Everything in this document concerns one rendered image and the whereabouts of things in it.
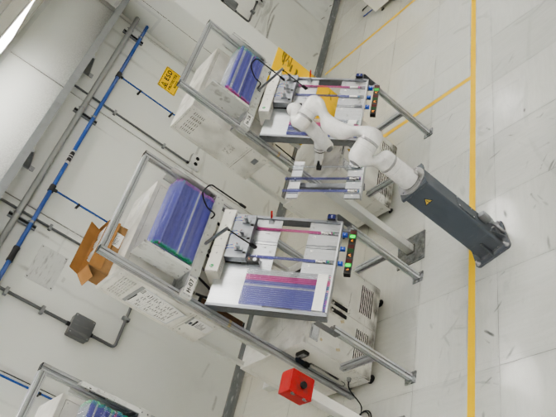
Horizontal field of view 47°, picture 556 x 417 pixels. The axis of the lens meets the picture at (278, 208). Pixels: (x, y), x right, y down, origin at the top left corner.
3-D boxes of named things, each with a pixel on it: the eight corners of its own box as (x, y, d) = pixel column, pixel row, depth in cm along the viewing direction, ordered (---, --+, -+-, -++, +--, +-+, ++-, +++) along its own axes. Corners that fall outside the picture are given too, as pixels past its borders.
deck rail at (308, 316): (328, 319, 361) (327, 313, 356) (327, 323, 359) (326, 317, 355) (207, 307, 377) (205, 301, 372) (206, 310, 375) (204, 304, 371)
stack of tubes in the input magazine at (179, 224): (215, 198, 403) (179, 175, 393) (192, 263, 370) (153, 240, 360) (204, 207, 412) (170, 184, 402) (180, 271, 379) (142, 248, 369)
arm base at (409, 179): (421, 162, 369) (399, 144, 362) (427, 180, 354) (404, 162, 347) (397, 182, 378) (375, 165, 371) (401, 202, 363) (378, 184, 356)
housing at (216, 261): (241, 223, 419) (237, 209, 409) (222, 285, 388) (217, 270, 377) (229, 222, 421) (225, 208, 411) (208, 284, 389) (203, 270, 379)
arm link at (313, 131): (317, 123, 379) (337, 146, 403) (303, 108, 388) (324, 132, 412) (305, 134, 380) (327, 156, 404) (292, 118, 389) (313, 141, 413)
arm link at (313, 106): (371, 161, 356) (387, 137, 357) (369, 155, 345) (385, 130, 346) (297, 119, 371) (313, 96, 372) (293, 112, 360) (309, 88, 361)
